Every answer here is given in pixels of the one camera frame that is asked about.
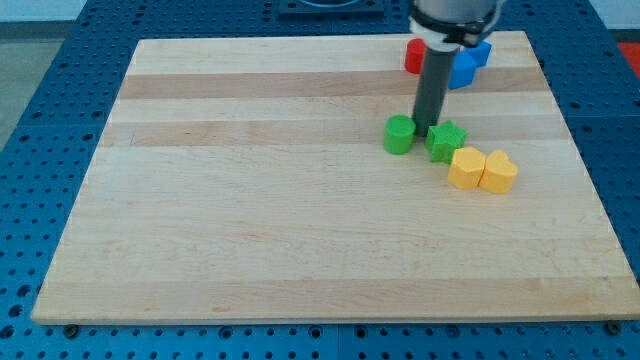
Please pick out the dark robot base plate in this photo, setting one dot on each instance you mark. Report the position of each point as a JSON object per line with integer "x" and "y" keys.
{"x": 295, "y": 8}

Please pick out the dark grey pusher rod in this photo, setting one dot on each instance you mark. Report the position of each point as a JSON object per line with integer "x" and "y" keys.
{"x": 432, "y": 88}

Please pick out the wooden board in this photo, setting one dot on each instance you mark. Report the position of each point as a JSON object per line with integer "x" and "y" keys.
{"x": 244, "y": 181}

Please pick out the blue cube block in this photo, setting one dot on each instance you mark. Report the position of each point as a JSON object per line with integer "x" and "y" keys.
{"x": 480, "y": 53}

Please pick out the blue pentagon block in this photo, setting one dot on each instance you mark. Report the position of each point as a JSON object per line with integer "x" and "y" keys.
{"x": 463, "y": 71}

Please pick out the red cylinder block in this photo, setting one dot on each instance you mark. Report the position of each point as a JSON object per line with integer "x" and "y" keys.
{"x": 414, "y": 55}

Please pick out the yellow hexagon block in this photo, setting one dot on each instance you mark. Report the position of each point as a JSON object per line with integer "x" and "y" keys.
{"x": 466, "y": 168}

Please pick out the green star block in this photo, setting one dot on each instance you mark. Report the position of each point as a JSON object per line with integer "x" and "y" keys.
{"x": 443, "y": 140}

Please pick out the green cylinder block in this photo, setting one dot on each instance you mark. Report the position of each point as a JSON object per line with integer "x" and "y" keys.
{"x": 399, "y": 134}

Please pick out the yellow heart block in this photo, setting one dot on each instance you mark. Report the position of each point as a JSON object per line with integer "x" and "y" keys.
{"x": 499, "y": 173}

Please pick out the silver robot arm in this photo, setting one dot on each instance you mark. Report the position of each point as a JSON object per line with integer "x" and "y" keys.
{"x": 445, "y": 26}

